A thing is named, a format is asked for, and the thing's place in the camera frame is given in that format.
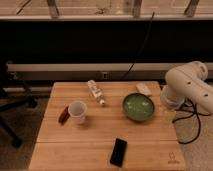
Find white small object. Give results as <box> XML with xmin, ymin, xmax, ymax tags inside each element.
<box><xmin>136</xmin><ymin>83</ymin><xmax>152</xmax><ymax>96</ymax></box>

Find black floor cables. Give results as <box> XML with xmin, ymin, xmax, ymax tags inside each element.
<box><xmin>172</xmin><ymin>98</ymin><xmax>213</xmax><ymax>145</ymax></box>

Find white ceramic cup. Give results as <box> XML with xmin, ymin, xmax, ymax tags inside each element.
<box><xmin>68</xmin><ymin>101</ymin><xmax>87</xmax><ymax>124</ymax></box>

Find clear plastic bottle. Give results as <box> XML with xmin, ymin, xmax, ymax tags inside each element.
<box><xmin>87</xmin><ymin>80</ymin><xmax>105</xmax><ymax>106</ymax></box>

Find black hanging cable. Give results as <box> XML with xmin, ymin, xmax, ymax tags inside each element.
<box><xmin>120</xmin><ymin>11</ymin><xmax>156</xmax><ymax>81</ymax></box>

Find black office chair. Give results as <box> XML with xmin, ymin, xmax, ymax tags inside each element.
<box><xmin>0</xmin><ymin>61</ymin><xmax>38</xmax><ymax>149</ymax></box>

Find green bowl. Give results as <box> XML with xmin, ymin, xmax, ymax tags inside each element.
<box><xmin>122</xmin><ymin>93</ymin><xmax>155</xmax><ymax>122</ymax></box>

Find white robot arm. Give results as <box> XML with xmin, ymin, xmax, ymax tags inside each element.
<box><xmin>160</xmin><ymin>61</ymin><xmax>213</xmax><ymax>114</ymax></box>

